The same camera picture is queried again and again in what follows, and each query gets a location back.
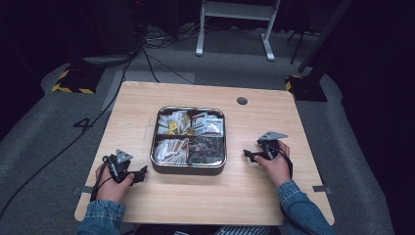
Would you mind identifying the pile of white red-striped packets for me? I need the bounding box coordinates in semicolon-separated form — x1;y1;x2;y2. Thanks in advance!
190;111;225;138

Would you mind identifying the pile of dark packets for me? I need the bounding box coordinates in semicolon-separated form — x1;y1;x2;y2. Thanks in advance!
188;135;226;165

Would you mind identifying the dark slanted metal pole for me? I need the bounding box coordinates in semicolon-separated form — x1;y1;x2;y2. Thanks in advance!
297;0;354;74

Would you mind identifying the tangle of floor cables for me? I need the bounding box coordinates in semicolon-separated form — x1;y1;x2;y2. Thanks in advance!
142;23;209;51

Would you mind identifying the dark cabinet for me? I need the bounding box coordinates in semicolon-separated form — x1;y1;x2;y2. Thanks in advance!
96;0;140;56

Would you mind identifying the pile of white brown sachets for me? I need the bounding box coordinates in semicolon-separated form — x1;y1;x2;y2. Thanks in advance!
153;137;191;165

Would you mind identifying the flat grey stand base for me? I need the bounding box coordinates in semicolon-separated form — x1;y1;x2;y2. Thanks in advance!
82;53;133;69

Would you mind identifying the square metal compartment tray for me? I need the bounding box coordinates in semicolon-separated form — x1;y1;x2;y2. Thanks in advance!
149;105;228;176

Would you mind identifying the long black floor cable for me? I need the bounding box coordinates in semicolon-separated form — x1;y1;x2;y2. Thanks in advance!
0;48;140;219

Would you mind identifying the person's right hand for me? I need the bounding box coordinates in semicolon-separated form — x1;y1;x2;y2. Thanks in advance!
254;140;292;188

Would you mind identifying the person's striped clothing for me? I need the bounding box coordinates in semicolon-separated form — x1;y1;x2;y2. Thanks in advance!
173;224;273;235

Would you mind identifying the hand-held gripper black cable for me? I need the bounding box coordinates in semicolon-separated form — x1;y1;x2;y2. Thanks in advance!
90;156;114;203
267;146;316;235

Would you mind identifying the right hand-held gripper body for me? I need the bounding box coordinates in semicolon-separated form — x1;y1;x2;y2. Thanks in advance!
256;130;290;162

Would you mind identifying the black yellow striped stand base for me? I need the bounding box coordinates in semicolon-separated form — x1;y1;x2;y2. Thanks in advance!
284;74;329;103
50;63;106;96

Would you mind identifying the grey tape tab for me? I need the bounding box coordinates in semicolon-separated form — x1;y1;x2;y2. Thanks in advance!
72;185;94;196
311;184;333;195

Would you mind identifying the left hand-held gripper black cable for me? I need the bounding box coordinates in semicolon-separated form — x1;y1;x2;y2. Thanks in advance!
90;156;114;203

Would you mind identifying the white metal stand frame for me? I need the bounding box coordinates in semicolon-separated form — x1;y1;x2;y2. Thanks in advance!
195;0;282;63

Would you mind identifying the right hand-held gripper black cable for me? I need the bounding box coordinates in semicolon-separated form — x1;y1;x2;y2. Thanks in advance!
267;146;316;235

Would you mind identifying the pile of white yellow packets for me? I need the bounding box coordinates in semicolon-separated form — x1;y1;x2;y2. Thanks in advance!
157;110;192;137

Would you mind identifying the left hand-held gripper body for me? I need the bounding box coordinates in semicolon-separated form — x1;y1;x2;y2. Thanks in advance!
102;149;135;184

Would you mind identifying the person's left hand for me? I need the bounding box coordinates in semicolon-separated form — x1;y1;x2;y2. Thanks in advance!
95;163;135;204

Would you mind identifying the thin black floor cable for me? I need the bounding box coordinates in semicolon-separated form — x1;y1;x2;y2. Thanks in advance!
140;47;196;86

